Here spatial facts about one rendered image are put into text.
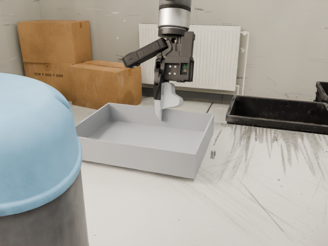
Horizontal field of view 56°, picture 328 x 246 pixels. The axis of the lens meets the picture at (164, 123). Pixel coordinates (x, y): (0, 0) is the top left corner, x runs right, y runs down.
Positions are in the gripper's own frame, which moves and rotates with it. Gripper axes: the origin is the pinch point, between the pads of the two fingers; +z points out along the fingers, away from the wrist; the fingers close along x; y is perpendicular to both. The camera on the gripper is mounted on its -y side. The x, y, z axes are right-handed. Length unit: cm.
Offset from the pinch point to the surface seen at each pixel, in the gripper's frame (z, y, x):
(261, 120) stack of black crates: 2, 27, 48
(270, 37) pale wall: -65, 42, 236
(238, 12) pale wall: -87, 11, 231
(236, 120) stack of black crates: 3, 19, 49
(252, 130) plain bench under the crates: 2.4, 22.7, 8.9
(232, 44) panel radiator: -56, 8, 229
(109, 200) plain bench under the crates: 13.2, -0.6, -26.2
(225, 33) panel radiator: -66, 1, 226
